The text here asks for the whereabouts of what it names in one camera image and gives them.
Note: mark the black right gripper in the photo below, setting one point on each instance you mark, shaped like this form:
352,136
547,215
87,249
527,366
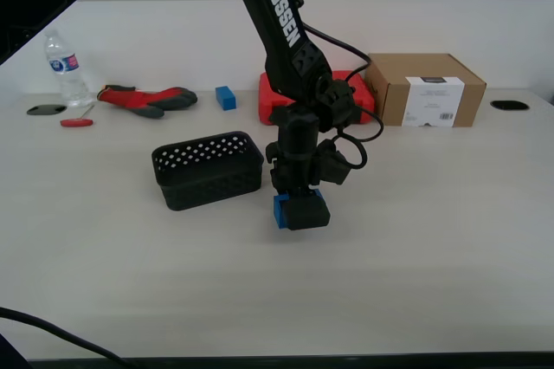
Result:
294,170

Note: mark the blue block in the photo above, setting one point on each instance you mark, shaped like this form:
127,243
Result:
278,213
226,97

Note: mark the black Trossen right robot arm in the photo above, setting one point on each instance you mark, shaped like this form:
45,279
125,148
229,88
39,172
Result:
281,35

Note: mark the black perforated plastic basket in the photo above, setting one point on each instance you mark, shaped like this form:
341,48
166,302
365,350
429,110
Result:
208,170

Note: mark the red plastic tool case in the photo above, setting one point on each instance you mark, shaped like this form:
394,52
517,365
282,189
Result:
269,100

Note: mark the brown cardboard box white label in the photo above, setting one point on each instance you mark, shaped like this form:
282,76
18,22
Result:
426,89

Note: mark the red and grey work glove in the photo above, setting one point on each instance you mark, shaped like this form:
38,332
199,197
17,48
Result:
149,99

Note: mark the clear plastic water bottle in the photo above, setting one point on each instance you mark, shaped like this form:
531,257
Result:
69,74

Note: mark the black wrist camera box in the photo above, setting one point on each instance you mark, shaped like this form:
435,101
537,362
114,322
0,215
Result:
334,163

